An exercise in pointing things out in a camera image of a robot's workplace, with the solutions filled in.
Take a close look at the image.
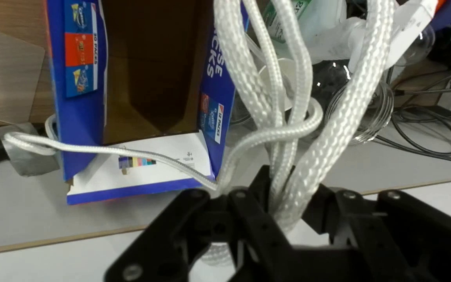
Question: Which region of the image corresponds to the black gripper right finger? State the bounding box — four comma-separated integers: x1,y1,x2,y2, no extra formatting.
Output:
309,185,451,282

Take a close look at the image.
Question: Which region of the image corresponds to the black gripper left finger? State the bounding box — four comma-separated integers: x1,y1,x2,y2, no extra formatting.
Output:
105,164,301,282

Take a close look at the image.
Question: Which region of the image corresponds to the thick white braided rope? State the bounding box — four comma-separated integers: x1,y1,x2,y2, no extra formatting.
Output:
213,0,396,228

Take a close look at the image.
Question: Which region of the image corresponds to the thin white rope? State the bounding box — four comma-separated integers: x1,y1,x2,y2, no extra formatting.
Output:
3,0,326,210

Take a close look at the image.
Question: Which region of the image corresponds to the blue cardboard snack box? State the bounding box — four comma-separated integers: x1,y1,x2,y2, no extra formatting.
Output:
44,0,251,207

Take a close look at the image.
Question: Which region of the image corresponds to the clear glass jar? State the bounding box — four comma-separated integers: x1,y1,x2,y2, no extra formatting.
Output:
310,56,396,145

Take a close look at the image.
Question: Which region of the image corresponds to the clear plastic sheet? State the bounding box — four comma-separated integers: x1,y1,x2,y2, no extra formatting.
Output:
0,22,47,127

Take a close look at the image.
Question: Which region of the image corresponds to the black looped cable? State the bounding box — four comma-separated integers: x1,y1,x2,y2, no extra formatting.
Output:
376,61,451,169

